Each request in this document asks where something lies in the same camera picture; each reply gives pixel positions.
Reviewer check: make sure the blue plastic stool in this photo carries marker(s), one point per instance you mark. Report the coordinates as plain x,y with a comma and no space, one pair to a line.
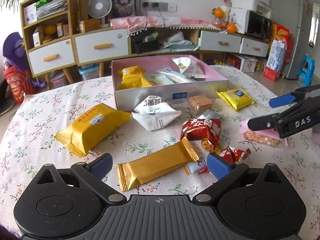
306,70

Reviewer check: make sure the jam biscuit packet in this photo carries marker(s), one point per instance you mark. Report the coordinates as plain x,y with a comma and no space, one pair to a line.
202,148

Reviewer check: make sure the long golden wafer bar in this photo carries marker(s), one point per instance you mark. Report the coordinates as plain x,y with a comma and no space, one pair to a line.
155,165

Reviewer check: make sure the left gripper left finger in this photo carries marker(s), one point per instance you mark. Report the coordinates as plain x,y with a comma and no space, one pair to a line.
90,177

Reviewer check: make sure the red gift bag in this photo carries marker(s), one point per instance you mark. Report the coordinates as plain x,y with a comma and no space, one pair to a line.
19,83

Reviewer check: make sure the pink silver cardboard box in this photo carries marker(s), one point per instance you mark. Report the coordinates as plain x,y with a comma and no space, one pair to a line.
128,99

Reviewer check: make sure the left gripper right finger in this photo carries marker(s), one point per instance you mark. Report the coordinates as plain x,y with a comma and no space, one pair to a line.
227,176

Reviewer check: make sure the white fan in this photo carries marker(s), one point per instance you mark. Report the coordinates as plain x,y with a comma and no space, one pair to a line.
99,9

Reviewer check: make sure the clear wrapped brown biscuits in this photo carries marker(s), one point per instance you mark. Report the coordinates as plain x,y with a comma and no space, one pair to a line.
200,103

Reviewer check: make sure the white triangular bag in box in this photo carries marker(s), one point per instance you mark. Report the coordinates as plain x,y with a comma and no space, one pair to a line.
189,67

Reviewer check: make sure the pink cracker pack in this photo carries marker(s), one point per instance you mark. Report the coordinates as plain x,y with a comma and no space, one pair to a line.
267,137

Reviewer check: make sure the red snack bag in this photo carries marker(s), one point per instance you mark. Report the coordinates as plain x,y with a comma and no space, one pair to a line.
200,128

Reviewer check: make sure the wooden shelf cabinet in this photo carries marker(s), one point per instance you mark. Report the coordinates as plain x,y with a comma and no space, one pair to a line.
48,27

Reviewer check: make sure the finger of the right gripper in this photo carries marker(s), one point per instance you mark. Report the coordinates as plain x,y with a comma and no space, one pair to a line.
283,100
265,122

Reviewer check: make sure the milk carton box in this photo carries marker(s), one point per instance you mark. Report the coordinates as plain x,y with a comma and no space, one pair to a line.
275,60

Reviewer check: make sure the large yellow snack pack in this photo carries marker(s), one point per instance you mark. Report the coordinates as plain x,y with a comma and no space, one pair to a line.
89,129

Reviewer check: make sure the yellow blue-label snack pack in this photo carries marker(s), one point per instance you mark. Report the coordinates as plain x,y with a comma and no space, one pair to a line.
237,99

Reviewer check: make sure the yellow pack in box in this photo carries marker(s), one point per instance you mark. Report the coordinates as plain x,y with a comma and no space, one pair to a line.
133,77

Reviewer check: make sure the purple plush toy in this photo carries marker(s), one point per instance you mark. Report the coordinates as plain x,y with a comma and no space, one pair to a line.
15,53

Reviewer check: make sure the white drawer cabinet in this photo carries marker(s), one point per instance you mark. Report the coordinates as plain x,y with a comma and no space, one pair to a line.
99,46

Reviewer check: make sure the microwave oven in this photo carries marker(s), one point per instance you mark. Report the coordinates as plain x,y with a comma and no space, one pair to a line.
251,23

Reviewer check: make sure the pale wafer packs in box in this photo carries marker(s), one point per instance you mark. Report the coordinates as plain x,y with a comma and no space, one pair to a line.
166,76

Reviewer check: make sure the floral tablecloth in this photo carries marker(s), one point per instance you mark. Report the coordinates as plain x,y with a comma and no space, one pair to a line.
28,141

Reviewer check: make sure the small red candy packet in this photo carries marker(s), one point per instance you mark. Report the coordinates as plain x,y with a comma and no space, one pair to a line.
235,155

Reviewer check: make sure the white triangular snack bag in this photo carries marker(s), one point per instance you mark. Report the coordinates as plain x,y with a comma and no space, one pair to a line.
154,113

